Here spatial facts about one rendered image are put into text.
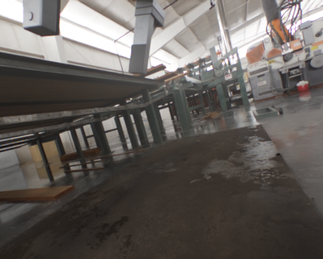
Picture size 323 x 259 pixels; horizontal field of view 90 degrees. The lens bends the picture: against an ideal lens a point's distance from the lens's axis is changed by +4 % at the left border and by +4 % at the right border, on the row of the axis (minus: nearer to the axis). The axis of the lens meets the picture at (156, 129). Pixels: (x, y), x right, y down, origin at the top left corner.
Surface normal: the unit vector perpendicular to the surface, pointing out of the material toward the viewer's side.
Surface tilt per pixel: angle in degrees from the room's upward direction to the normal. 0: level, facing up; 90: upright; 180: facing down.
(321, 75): 90
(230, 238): 0
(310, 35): 90
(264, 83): 90
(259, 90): 90
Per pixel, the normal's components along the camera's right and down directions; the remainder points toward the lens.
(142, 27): -0.47, 0.07
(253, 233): -0.27, -0.96
